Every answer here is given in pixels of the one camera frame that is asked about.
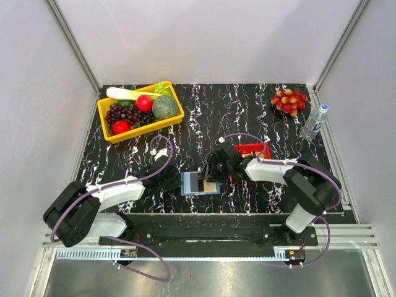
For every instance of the stack of credit cards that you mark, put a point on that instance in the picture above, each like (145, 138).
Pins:
(255, 154)

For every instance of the red plastic bin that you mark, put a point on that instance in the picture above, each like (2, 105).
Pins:
(246, 148)

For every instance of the dark blue grape bunch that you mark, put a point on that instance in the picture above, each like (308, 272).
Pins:
(147, 118)

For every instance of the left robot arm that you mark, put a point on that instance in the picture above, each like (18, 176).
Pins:
(78, 212)

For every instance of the lychee fruit cluster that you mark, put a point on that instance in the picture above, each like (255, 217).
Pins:
(291, 102)

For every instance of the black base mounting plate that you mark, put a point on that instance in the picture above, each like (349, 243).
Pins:
(265, 229)

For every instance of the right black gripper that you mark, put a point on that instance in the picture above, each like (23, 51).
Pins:
(209, 172)

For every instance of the purple grape bunch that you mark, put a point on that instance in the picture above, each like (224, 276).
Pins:
(118, 112)

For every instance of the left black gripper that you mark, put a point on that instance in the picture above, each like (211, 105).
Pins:
(176, 182)

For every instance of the green cantaloupe melon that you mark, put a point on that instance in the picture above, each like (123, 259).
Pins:
(165, 107)

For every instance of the red apple lower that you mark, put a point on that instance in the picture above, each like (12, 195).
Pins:
(120, 127)

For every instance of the clear water bottle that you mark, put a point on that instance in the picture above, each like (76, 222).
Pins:
(314, 122)

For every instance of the blue card holder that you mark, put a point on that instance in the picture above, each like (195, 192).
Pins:
(185, 189)

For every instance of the yellow plastic tray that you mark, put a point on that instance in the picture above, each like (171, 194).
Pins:
(103, 106)

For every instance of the white green leek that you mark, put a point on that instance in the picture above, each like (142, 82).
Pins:
(154, 91)

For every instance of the red apple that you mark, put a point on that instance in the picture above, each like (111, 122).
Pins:
(144, 103)
(120, 127)

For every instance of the green lime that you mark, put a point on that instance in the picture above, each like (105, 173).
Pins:
(126, 103)

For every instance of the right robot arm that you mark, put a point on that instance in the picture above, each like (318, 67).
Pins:
(315, 189)

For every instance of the red apple upper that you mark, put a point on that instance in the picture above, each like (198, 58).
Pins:
(144, 103)

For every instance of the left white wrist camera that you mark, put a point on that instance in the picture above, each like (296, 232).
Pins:
(164, 152)

